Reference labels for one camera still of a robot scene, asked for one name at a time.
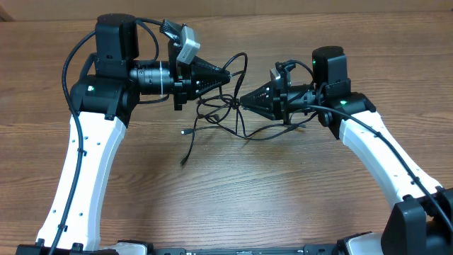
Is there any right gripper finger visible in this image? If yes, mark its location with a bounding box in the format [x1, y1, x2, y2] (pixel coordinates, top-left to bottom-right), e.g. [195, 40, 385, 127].
[242, 102, 276, 120]
[240, 83, 273, 103]

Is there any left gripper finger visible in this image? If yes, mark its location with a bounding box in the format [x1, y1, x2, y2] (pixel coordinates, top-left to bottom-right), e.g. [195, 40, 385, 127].
[193, 79, 230, 98]
[193, 57, 231, 84]

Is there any black usb cable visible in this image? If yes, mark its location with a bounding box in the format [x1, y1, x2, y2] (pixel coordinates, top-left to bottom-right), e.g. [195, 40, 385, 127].
[179, 52, 309, 168]

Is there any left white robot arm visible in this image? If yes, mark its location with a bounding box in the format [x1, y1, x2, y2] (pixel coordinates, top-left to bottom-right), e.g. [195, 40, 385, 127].
[16, 13, 231, 255]

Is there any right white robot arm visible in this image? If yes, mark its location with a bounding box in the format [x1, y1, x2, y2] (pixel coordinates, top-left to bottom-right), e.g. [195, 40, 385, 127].
[240, 46, 452, 254]

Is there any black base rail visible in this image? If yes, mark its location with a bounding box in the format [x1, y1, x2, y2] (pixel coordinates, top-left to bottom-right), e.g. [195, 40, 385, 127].
[117, 240, 350, 255]

